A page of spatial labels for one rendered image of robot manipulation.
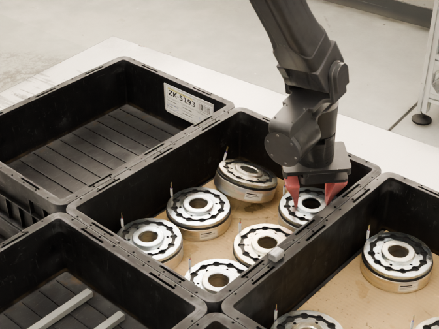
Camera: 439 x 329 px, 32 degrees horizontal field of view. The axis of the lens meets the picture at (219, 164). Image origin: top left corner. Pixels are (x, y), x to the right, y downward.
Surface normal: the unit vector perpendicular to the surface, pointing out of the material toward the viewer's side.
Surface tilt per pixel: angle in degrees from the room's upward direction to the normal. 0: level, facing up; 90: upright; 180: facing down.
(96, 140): 0
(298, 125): 84
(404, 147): 0
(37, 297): 0
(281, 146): 96
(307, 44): 76
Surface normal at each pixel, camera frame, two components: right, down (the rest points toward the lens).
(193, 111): -0.66, 0.43
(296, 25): 0.77, 0.28
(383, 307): 0.00, -0.82
